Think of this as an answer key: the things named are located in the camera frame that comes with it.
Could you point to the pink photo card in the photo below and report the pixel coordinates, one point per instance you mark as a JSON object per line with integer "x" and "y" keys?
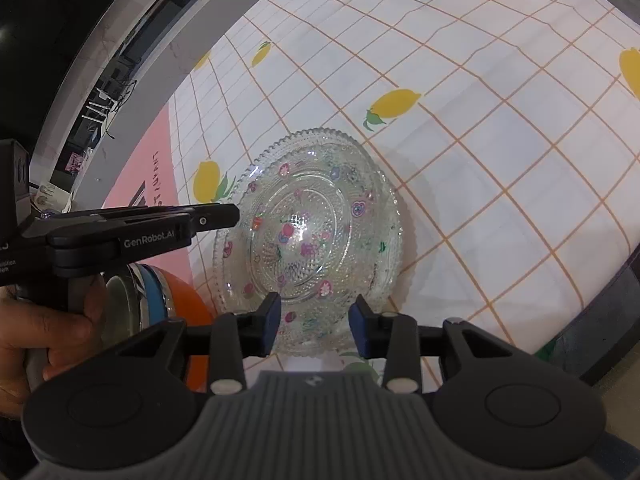
{"x": 76, "y": 162}

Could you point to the blue steel bowl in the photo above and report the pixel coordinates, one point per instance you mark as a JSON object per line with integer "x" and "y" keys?
{"x": 157, "y": 295}

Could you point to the lemon checked tablecloth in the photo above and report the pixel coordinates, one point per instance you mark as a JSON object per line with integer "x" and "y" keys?
{"x": 475, "y": 110}

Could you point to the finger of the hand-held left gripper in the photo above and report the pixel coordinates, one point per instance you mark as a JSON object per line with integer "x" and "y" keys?
{"x": 150, "y": 240}

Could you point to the person's left hand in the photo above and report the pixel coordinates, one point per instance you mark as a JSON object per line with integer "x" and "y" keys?
{"x": 35, "y": 325}

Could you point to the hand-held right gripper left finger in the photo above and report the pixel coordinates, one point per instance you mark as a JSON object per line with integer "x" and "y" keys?
{"x": 272, "y": 322}

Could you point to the clear glass floral plate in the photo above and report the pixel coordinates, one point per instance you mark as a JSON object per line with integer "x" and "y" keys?
{"x": 235, "y": 280}
{"x": 300, "y": 230}

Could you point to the green ceramic bowl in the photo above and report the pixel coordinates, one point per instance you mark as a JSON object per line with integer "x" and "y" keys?
{"x": 120, "y": 305}

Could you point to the pink printed table runner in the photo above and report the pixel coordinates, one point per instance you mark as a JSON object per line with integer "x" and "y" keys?
{"x": 160, "y": 160}

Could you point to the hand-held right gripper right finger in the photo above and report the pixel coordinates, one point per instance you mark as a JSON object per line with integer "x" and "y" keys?
{"x": 359, "y": 327}

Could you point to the black television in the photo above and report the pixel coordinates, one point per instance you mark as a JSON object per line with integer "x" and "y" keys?
{"x": 45, "y": 35}

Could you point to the white marble tv console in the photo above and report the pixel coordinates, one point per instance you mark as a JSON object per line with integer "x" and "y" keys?
{"x": 200, "y": 20}

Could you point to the orange steel bowl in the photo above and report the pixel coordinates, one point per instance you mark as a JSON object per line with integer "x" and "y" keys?
{"x": 192, "y": 310}

